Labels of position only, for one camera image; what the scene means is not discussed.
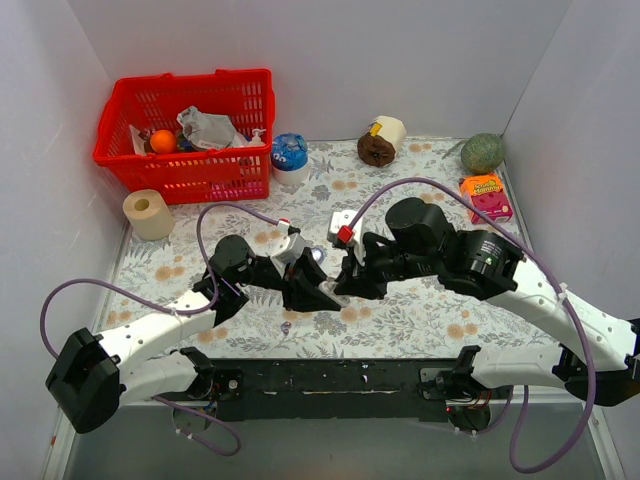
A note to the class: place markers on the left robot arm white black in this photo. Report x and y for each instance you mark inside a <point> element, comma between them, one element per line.
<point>95,374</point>

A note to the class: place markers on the orange pink sponge box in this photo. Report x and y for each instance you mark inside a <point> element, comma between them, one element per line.
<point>487,194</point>

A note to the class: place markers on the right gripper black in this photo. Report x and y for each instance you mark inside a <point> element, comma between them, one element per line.
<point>361,270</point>

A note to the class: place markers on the crumpled grey plastic bag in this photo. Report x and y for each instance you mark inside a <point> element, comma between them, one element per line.
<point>206,131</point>

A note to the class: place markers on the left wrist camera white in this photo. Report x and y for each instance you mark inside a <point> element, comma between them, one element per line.
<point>291,246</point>

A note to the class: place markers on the white earbud charging case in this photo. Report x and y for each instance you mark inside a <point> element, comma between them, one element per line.
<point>328,287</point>

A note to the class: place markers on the red plastic shopping basket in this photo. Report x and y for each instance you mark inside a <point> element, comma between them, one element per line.
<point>154,102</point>

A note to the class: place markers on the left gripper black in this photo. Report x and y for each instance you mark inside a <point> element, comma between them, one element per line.
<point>289,285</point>

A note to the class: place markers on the blue white wipes tub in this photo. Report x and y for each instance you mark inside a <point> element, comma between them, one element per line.
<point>289,159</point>

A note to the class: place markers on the green textured melon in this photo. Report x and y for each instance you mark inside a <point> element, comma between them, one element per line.
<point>481,154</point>

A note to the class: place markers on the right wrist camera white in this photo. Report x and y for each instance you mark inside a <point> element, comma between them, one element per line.
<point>344,232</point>

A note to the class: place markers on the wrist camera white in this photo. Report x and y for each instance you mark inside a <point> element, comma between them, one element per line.
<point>344,232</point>
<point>291,246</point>

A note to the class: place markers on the brown cream towel roll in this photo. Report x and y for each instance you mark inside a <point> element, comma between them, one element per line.
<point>381,142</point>

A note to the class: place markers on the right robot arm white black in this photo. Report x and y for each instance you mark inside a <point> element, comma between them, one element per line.
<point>487,267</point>

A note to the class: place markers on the beige paper roll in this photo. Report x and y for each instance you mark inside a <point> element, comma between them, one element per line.
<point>148,215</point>

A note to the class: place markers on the floral table mat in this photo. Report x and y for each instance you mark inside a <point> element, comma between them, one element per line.
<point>416,319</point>

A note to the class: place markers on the white pump bottle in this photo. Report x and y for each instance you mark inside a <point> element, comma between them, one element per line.
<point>256,139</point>

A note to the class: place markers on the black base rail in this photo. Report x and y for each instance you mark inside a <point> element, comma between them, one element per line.
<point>269,389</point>

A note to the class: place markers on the orange fruit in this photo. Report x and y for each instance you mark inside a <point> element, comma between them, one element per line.
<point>163,142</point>

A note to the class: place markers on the lavender earbud charging case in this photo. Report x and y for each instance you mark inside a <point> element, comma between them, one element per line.
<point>318,254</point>

